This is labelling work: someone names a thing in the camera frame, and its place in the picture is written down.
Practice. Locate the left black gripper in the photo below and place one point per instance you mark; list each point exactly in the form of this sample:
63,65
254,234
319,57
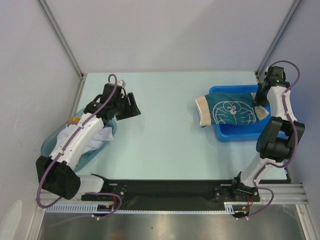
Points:
133,111

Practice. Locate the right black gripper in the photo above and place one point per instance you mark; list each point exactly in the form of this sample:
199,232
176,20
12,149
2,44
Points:
261,95

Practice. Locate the Doraemon teal beige towel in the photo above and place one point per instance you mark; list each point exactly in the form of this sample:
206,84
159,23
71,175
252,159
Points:
237,109

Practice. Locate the lavender white cloth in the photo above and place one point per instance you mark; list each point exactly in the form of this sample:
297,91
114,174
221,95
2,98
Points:
104,135

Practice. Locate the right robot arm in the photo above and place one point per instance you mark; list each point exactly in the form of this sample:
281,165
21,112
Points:
277,144

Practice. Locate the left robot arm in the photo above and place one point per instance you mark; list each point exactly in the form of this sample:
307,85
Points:
81,139

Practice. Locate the blue plastic bin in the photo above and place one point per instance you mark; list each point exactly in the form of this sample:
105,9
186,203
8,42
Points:
232,131

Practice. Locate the orange brown towel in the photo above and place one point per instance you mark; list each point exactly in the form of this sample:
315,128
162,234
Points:
73,121

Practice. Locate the right aluminium frame post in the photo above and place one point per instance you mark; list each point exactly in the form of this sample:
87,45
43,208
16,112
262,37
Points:
278,36

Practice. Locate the aluminium frame post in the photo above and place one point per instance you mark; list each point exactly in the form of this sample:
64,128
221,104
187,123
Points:
278,36
52,22

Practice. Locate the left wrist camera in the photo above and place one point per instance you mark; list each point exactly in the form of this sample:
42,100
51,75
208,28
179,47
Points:
121,83

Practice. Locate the aluminium front rail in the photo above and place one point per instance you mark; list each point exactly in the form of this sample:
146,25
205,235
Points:
287,192

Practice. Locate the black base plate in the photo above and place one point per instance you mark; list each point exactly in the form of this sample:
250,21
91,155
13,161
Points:
120,202

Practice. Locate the white cable duct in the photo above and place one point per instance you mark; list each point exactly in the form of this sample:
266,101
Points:
191,207

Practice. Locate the left aluminium frame post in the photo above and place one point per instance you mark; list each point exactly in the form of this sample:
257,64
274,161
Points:
52,22

